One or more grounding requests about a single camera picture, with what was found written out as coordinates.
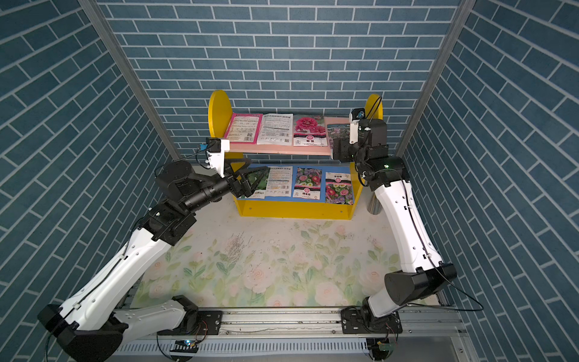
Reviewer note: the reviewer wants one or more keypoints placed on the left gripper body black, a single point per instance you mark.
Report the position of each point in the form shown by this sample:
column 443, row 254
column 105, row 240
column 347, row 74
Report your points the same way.
column 235, row 187

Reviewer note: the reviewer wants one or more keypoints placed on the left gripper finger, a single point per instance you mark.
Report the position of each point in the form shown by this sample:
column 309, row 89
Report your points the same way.
column 239, row 164
column 253, row 185

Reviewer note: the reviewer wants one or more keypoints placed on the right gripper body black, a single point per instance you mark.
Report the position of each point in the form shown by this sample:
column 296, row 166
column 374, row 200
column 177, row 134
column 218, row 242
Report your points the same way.
column 347, row 153

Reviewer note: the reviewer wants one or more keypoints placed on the white text seed packet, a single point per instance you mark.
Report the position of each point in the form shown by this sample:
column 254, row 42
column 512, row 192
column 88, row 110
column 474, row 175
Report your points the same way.
column 276, row 129

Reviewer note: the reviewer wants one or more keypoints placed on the magenta hollyhock seed packet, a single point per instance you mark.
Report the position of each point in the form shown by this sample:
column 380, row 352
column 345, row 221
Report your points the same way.
column 309, row 131

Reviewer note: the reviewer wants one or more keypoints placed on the purple flower seed packet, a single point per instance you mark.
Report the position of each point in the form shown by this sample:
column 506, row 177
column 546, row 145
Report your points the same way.
column 338, row 132

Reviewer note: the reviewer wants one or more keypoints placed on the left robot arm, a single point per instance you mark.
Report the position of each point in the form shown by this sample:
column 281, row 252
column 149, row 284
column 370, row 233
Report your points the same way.
column 88, row 326

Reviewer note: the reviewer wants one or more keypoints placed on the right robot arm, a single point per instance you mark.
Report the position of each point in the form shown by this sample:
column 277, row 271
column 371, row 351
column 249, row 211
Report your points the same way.
column 423, row 272

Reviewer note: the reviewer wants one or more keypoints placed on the white text packet lower shelf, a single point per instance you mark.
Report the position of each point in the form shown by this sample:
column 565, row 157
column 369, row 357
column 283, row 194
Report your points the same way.
column 279, row 184

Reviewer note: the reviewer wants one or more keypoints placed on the pink bordered seed packet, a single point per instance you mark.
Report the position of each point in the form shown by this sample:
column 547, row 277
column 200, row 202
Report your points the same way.
column 244, row 128

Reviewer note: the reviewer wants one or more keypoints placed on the red zinnia seed packet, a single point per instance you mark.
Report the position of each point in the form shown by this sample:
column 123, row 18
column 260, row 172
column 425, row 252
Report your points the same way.
column 339, row 189

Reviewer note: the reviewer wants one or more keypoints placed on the yellow shelf with pink board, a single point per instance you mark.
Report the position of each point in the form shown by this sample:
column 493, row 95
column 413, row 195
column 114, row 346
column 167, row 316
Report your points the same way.
column 220, row 112

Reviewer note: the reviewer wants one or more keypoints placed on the mixed flower seed packet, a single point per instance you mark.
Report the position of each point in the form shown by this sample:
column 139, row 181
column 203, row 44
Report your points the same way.
column 307, row 184

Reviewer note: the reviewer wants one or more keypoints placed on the steel bottle blue lid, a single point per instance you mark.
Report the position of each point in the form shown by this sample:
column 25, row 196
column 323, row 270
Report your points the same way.
column 374, row 206

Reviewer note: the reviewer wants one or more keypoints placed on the floral table mat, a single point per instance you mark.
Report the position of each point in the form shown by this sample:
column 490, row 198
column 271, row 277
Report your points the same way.
column 226, row 260

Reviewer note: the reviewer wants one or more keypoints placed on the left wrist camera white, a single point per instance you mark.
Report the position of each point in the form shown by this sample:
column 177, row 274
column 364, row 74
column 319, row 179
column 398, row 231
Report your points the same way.
column 215, row 150

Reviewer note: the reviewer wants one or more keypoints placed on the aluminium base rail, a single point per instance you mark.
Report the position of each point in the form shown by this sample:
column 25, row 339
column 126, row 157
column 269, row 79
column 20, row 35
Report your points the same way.
column 315, row 334

